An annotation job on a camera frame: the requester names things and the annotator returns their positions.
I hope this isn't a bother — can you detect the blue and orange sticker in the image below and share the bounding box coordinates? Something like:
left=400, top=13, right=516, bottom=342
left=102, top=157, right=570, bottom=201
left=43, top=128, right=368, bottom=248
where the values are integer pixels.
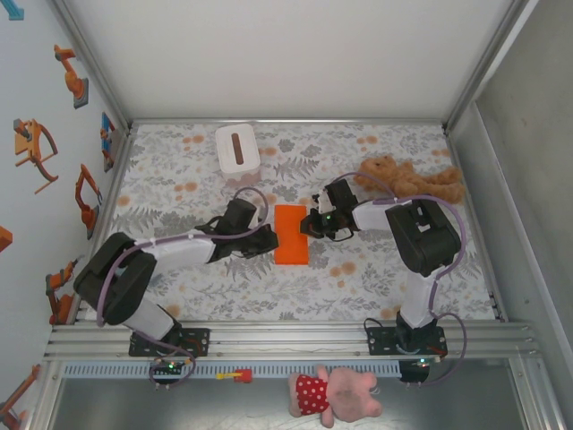
left=100, top=111, right=117, bottom=174

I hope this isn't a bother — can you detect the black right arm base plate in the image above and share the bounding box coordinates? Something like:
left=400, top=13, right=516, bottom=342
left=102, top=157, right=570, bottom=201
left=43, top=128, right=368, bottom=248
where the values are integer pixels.
left=366, top=326, right=448, bottom=357

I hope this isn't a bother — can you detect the orange claw gripper sticker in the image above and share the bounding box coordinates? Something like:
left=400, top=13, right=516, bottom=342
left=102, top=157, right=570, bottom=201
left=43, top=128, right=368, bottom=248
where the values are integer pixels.
left=12, top=118, right=60, bottom=194

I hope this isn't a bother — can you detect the brown teddy bear plush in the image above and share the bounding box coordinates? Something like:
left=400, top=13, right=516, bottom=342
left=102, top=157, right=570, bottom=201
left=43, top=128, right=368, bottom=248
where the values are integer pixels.
left=353, top=155, right=467, bottom=207

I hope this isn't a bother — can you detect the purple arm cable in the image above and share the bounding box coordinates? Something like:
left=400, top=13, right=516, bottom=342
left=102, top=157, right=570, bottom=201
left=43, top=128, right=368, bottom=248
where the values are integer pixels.
left=333, top=175, right=469, bottom=389
left=95, top=186, right=271, bottom=391

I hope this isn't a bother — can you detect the pink pig plush red dress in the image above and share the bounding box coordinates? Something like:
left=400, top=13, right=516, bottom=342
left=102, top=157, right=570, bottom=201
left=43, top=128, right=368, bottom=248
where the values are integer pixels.
left=287, top=363, right=384, bottom=427

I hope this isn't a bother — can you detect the aluminium frame post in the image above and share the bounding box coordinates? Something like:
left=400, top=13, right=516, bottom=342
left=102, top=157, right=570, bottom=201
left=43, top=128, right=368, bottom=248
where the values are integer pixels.
left=440, top=0, right=541, bottom=135
left=49, top=0, right=135, bottom=135

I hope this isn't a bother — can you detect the slotted white cable duct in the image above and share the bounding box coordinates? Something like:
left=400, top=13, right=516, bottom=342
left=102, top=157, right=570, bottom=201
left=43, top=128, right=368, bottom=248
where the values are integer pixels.
left=61, top=361, right=403, bottom=378

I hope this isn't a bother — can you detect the thin aluminium frame rail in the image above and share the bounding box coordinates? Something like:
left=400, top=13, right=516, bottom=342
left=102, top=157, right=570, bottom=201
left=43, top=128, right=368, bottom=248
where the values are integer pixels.
left=127, top=117, right=449, bottom=127

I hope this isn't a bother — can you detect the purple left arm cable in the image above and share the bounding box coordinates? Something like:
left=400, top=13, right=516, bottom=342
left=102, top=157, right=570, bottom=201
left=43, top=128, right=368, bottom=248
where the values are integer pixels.
left=95, top=186, right=271, bottom=391

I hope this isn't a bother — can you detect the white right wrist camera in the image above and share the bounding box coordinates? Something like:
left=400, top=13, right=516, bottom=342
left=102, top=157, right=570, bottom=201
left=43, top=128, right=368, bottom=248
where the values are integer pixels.
left=312, top=189, right=336, bottom=215

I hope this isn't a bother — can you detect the aluminium rail beam with grooves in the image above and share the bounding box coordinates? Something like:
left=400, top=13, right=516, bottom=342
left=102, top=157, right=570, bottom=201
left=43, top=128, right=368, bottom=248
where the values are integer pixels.
left=43, top=318, right=545, bottom=359

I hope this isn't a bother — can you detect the floral patterned table mat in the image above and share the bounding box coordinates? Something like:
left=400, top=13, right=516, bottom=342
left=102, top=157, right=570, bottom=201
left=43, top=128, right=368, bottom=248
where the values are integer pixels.
left=84, top=123, right=500, bottom=322

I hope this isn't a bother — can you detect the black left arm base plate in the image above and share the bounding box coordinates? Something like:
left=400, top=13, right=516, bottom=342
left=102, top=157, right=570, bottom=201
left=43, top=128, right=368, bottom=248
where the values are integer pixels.
left=128, top=328, right=211, bottom=358

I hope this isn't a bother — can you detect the white tissue box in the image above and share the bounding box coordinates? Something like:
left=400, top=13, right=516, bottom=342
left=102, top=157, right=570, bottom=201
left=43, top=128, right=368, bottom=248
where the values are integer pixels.
left=214, top=124, right=262, bottom=189

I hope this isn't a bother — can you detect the red and yellow clip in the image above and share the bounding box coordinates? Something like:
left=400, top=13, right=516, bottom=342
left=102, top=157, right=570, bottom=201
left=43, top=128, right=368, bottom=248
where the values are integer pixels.
left=217, top=367, right=254, bottom=385

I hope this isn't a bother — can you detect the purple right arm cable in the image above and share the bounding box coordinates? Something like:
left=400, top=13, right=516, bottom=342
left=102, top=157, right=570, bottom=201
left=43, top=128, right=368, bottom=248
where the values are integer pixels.
left=333, top=175, right=469, bottom=389

